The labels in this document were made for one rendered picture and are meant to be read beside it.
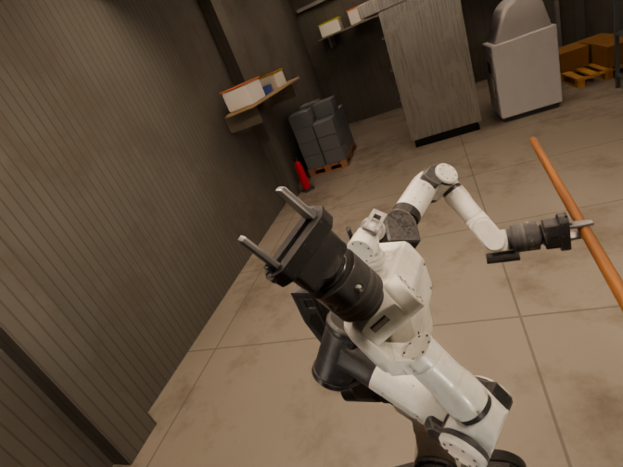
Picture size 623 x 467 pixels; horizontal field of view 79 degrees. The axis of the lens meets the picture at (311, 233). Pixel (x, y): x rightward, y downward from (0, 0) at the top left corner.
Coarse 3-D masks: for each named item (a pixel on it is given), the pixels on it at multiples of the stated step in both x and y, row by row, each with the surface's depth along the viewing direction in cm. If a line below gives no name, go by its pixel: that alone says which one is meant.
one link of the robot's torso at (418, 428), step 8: (408, 416) 107; (416, 424) 109; (416, 432) 112; (424, 432) 110; (416, 440) 117; (424, 440) 116; (432, 440) 115; (416, 448) 124; (424, 448) 118; (432, 448) 117; (440, 448) 116; (416, 456) 122; (424, 456) 120; (432, 456) 119; (440, 456) 118; (448, 456) 117; (416, 464) 121; (424, 464) 120; (432, 464) 118; (440, 464) 118; (448, 464) 117; (456, 464) 118
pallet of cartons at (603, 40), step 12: (600, 36) 599; (612, 36) 573; (564, 48) 618; (576, 48) 590; (588, 48) 584; (600, 48) 556; (612, 48) 532; (564, 60) 598; (576, 60) 595; (588, 60) 591; (600, 60) 565; (612, 60) 539; (564, 72) 606; (588, 72) 562; (600, 72) 549; (612, 72) 543; (576, 84) 564
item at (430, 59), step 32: (384, 0) 502; (416, 0) 497; (448, 0) 490; (384, 32) 524; (416, 32) 516; (448, 32) 508; (416, 64) 535; (448, 64) 527; (416, 96) 556; (448, 96) 547; (416, 128) 579; (448, 128) 569
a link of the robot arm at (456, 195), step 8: (440, 184) 121; (456, 184) 123; (440, 192) 124; (448, 192) 124; (456, 192) 122; (464, 192) 122; (432, 200) 128; (448, 200) 125; (456, 200) 122; (464, 200) 121; (472, 200) 122; (456, 208) 123; (464, 208) 121; (472, 208) 120; (480, 208) 121; (464, 216) 122
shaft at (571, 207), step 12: (540, 156) 158; (552, 168) 145; (552, 180) 139; (564, 192) 128; (564, 204) 124; (576, 204) 120; (576, 216) 114; (588, 228) 107; (588, 240) 103; (600, 252) 97; (600, 264) 95; (612, 264) 93; (612, 276) 89; (612, 288) 87
